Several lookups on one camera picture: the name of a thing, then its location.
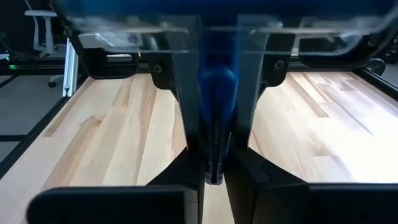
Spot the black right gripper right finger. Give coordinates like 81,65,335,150
224,18,398,224

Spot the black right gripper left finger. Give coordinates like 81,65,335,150
26,17,205,224

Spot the silver aluminium post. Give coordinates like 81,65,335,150
62,39,79,98

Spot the white office chair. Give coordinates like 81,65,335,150
24,9,68,88

